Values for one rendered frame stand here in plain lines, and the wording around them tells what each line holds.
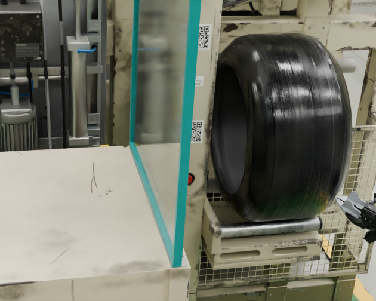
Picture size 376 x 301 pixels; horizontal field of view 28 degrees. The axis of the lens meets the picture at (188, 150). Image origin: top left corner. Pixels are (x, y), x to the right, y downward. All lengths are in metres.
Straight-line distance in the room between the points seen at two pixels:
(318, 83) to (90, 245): 0.87
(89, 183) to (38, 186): 0.12
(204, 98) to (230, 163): 0.48
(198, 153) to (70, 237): 0.72
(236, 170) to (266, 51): 0.55
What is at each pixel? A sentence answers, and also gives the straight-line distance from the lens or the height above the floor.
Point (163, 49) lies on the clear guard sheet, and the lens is 1.54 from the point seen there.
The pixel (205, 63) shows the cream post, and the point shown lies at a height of 1.43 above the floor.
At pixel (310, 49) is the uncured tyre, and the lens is 2.22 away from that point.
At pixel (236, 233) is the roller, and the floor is 0.90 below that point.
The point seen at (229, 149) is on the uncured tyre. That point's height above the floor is 1.00.
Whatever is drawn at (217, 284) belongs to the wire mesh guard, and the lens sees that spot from 3.07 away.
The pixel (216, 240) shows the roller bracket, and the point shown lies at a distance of 2.27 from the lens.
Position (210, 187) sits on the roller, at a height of 0.90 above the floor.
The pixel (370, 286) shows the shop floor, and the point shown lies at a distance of 3.75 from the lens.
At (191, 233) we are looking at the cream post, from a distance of 2.38.
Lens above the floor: 2.19
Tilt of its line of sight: 28 degrees down
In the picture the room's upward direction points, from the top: 4 degrees clockwise
